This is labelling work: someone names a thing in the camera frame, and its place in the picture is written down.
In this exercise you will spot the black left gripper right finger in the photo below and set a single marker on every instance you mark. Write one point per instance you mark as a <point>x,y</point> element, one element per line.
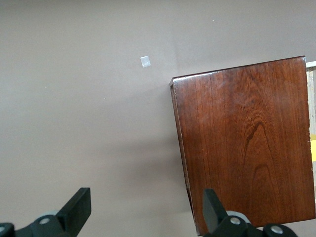
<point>214,217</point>

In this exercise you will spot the dark wooden drawer cabinet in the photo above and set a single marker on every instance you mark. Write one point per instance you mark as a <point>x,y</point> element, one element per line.
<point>242,148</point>

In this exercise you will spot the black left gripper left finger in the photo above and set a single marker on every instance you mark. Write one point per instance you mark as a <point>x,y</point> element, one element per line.
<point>74,212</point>

